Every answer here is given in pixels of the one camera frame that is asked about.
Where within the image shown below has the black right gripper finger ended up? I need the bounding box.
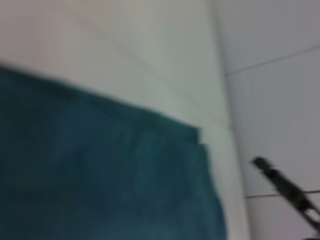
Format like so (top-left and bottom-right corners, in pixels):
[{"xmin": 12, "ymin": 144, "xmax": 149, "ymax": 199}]
[{"xmin": 251, "ymin": 156, "xmax": 320, "ymax": 227}]

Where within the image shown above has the teal t-shirt with beige print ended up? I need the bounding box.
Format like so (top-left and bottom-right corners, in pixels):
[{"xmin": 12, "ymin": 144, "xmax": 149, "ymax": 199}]
[{"xmin": 0, "ymin": 65, "xmax": 229, "ymax": 240}]

